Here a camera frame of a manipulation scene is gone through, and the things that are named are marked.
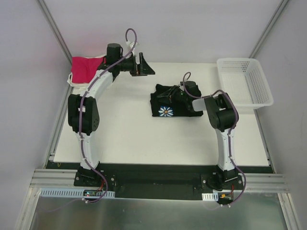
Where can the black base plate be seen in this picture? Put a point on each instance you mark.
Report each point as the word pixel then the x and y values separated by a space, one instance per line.
pixel 150 181

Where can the right white cable duct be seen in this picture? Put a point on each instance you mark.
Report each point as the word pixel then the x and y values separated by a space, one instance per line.
pixel 210 196

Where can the black daisy print t-shirt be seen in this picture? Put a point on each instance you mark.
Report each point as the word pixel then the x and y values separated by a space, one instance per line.
pixel 169 109

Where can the white plastic basket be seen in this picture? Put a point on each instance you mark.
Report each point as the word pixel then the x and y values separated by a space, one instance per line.
pixel 245 82

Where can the white cable duct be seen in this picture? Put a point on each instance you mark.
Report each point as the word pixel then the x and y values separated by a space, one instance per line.
pixel 210 196
pixel 71 193

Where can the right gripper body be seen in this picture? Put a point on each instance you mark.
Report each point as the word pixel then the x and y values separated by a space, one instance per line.
pixel 176 95

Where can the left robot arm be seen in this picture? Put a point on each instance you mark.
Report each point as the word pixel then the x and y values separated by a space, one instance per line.
pixel 83 114

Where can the pink t-shirt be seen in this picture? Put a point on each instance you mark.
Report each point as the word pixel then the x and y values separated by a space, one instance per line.
pixel 84 69

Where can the white t-shirt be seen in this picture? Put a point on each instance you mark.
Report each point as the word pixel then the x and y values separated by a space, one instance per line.
pixel 72 82

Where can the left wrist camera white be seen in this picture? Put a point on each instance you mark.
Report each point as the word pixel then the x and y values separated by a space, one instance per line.
pixel 131 46

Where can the left white cable duct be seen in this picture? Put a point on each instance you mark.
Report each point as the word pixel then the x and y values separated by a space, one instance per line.
pixel 71 193

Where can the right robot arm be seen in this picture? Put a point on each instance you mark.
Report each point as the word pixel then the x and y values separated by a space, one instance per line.
pixel 223 118

